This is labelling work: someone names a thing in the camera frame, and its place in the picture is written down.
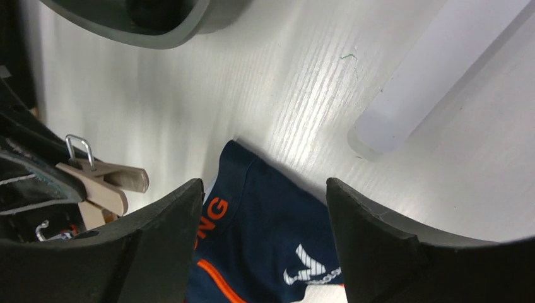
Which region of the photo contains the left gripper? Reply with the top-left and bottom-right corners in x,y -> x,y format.
1,67 -> 86,241

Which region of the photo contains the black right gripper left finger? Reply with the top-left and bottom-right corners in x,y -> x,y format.
1,179 -> 204,302

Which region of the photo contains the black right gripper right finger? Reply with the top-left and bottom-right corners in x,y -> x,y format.
326,177 -> 534,302

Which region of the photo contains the wooden clip hanger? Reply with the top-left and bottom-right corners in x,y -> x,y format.
56,134 -> 150,230

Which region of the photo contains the navy orange underwear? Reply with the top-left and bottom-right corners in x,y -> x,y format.
185,140 -> 344,302

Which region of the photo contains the grey plastic basin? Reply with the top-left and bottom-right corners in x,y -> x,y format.
43,0 -> 251,50

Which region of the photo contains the white right pole base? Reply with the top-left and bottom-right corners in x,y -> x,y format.
348,1 -> 534,159

